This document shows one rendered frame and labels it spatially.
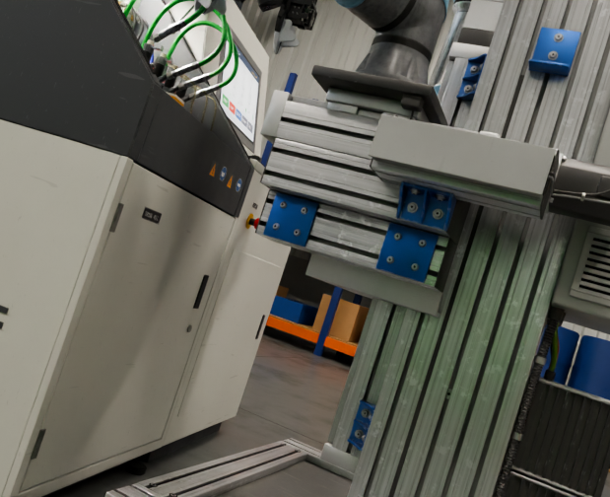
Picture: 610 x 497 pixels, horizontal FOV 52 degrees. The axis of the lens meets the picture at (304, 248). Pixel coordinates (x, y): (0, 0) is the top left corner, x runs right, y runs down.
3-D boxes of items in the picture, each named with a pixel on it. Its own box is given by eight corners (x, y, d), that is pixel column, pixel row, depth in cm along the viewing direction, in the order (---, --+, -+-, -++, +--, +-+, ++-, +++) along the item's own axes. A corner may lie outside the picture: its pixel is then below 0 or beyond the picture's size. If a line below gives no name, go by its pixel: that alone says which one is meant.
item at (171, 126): (137, 162, 128) (163, 89, 129) (118, 157, 129) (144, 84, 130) (234, 216, 189) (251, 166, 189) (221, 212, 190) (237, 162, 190)
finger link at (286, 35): (289, 52, 167) (300, 20, 168) (268, 47, 169) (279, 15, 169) (292, 57, 170) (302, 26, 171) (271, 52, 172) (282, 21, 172)
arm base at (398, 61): (431, 120, 123) (445, 73, 124) (417, 90, 109) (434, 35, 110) (360, 106, 129) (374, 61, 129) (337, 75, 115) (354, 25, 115)
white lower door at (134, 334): (21, 493, 123) (135, 163, 127) (11, 489, 123) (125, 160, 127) (163, 439, 186) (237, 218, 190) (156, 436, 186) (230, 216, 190)
